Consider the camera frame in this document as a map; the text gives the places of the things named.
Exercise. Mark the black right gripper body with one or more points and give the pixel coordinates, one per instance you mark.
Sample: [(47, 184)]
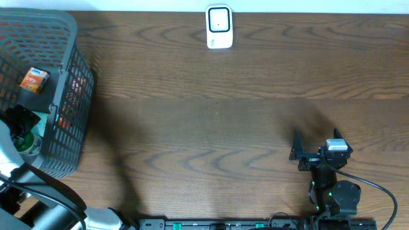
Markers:
[(310, 160)]

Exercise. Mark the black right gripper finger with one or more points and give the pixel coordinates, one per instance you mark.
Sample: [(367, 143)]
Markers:
[(297, 150), (337, 134)]

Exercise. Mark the green lid jar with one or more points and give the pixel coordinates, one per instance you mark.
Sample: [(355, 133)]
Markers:
[(30, 145)]

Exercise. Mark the small orange tissue pack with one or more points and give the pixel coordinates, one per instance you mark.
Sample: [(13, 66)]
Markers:
[(34, 80)]

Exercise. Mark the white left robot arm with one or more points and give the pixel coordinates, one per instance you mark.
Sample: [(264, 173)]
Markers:
[(31, 199)]

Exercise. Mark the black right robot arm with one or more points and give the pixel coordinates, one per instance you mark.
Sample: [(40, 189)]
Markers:
[(336, 200)]

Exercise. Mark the grey plastic mesh basket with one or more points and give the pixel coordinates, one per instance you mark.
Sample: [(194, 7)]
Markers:
[(46, 39)]

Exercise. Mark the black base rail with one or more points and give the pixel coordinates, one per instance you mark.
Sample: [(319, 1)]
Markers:
[(277, 223)]

